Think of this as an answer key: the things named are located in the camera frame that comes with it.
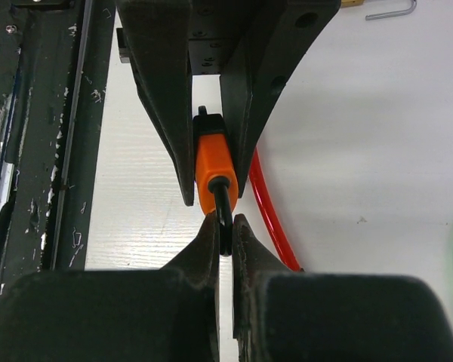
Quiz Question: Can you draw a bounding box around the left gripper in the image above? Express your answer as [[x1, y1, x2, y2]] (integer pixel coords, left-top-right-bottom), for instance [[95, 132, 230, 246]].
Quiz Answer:
[[116, 1, 341, 206]]

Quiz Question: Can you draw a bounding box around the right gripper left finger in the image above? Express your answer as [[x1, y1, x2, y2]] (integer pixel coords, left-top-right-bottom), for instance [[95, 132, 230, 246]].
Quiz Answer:
[[0, 214, 220, 361]]

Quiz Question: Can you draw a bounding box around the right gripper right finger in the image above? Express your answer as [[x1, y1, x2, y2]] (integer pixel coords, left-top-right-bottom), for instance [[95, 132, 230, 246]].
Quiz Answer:
[[232, 214, 453, 361]]

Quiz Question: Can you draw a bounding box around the brass padlock with key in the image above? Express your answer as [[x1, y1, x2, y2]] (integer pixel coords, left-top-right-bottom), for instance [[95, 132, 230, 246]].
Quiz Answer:
[[341, 0, 417, 20]]

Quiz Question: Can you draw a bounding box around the orange padlock with keys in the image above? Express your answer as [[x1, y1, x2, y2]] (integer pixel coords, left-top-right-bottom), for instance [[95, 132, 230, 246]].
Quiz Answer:
[[193, 106, 239, 256]]

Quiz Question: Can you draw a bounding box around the red cable lock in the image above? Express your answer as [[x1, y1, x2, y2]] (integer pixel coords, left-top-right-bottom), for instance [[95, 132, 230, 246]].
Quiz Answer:
[[248, 149, 304, 272]]

